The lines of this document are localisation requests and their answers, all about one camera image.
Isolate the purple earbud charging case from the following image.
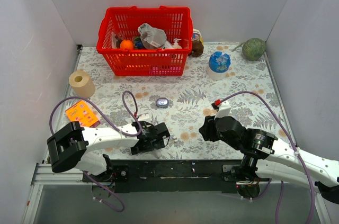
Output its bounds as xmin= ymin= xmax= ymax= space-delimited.
xmin=156 ymin=98 xmax=169 ymax=108

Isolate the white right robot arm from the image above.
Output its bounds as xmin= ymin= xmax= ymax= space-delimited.
xmin=199 ymin=116 xmax=338 ymax=204

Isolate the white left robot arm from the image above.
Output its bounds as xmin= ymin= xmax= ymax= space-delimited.
xmin=47 ymin=121 xmax=170 ymax=182

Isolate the floral table mat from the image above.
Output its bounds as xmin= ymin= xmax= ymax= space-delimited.
xmin=51 ymin=42 xmax=291 ymax=160

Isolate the blue lidded white jar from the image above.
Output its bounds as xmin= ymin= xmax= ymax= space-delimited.
xmin=207 ymin=51 xmax=231 ymax=80

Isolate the orange snack box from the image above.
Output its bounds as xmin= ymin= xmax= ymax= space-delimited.
xmin=65 ymin=100 xmax=100 ymax=128

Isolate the brown jar with label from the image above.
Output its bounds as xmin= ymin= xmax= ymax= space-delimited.
xmin=189 ymin=29 xmax=204 ymax=57

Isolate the beige paper roll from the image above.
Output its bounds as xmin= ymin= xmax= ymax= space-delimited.
xmin=69 ymin=69 xmax=95 ymax=98

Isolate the green melon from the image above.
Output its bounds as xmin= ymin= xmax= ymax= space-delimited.
xmin=231 ymin=38 xmax=266 ymax=61

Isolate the white pump bottle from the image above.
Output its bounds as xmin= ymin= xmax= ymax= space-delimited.
xmin=172 ymin=38 xmax=182 ymax=49

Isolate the orange fruit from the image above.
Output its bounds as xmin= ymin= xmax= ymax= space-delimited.
xmin=120 ymin=39 xmax=134 ymax=50

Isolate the grey crumpled bag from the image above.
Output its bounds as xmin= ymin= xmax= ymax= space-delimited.
xmin=138 ymin=23 xmax=167 ymax=49

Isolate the red plastic shopping basket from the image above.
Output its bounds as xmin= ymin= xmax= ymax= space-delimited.
xmin=96 ymin=6 xmax=193 ymax=76

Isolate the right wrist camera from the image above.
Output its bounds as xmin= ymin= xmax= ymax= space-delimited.
xmin=211 ymin=100 xmax=231 ymax=119

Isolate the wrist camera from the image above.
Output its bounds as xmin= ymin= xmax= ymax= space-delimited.
xmin=211 ymin=100 xmax=231 ymax=119
xmin=136 ymin=113 xmax=151 ymax=123

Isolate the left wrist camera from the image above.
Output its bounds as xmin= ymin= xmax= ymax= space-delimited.
xmin=136 ymin=113 xmax=151 ymax=123

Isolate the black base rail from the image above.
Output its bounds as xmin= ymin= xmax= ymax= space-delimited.
xmin=91 ymin=159 xmax=262 ymax=198

